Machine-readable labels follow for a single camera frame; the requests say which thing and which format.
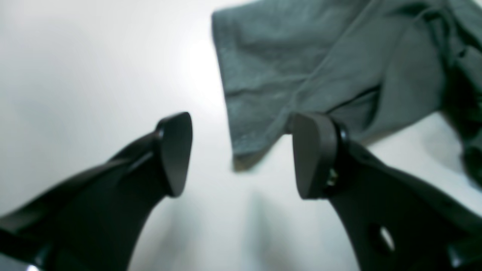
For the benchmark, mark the dark grey t-shirt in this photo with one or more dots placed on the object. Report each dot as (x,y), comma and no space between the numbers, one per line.
(376,65)

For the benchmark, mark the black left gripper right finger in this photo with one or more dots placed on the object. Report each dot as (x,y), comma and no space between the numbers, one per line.
(395,221)

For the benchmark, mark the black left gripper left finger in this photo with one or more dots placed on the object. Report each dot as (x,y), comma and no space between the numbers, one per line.
(92,220)

